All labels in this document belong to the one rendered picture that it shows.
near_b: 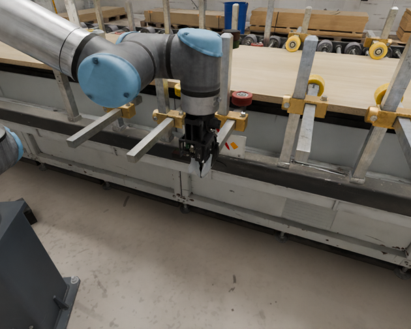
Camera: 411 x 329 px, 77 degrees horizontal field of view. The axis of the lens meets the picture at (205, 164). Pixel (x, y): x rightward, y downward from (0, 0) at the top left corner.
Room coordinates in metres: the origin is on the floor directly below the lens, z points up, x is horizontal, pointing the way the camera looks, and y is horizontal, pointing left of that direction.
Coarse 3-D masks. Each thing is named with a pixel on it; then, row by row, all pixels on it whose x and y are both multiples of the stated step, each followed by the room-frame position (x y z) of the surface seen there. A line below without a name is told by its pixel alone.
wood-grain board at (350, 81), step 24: (0, 48) 1.73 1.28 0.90; (240, 48) 1.73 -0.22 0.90; (264, 48) 1.73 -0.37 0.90; (240, 72) 1.26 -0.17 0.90; (264, 72) 1.26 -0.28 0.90; (288, 72) 1.26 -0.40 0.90; (312, 72) 1.26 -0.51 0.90; (336, 72) 1.26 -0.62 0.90; (360, 72) 1.26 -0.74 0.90; (384, 72) 1.26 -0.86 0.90; (264, 96) 0.99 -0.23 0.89; (336, 96) 0.97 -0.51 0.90; (360, 96) 0.97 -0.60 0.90; (408, 96) 0.97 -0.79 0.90
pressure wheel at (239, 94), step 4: (236, 92) 0.99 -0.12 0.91; (240, 92) 1.00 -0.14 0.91; (244, 92) 1.00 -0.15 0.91; (248, 92) 0.99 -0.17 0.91; (232, 96) 0.97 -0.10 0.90; (236, 96) 0.95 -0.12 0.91; (240, 96) 0.95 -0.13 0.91; (244, 96) 0.96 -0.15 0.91; (248, 96) 0.95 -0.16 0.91; (232, 100) 0.96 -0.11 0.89; (236, 100) 0.95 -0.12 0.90; (240, 100) 0.94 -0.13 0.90; (244, 100) 0.94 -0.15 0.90; (248, 100) 0.94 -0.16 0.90; (236, 104) 0.95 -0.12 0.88; (240, 104) 0.94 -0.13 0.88; (244, 104) 0.94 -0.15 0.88; (248, 104) 0.94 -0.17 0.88
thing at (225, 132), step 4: (236, 108) 0.95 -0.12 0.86; (240, 108) 0.95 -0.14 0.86; (244, 108) 0.96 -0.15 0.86; (240, 112) 0.91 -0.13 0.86; (228, 120) 0.85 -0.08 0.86; (232, 120) 0.85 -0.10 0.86; (224, 124) 0.82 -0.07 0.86; (228, 124) 0.82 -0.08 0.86; (232, 124) 0.82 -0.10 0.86; (224, 128) 0.79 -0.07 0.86; (228, 128) 0.79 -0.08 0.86; (232, 128) 0.81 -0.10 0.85; (220, 132) 0.76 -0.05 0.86; (224, 132) 0.76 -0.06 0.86; (228, 132) 0.77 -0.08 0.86; (220, 136) 0.73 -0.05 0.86; (224, 136) 0.73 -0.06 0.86; (228, 136) 0.77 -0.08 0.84; (220, 140) 0.71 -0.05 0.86; (224, 140) 0.73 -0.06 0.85; (220, 144) 0.69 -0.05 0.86; (220, 148) 0.69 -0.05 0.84
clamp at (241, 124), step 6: (216, 114) 0.87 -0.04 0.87; (228, 114) 0.87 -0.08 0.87; (234, 114) 0.87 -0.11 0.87; (240, 114) 0.87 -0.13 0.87; (246, 114) 0.87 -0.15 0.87; (222, 120) 0.86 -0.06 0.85; (234, 120) 0.85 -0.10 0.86; (240, 120) 0.84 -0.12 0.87; (246, 120) 0.85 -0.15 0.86; (240, 126) 0.84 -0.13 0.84; (246, 126) 0.86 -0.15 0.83
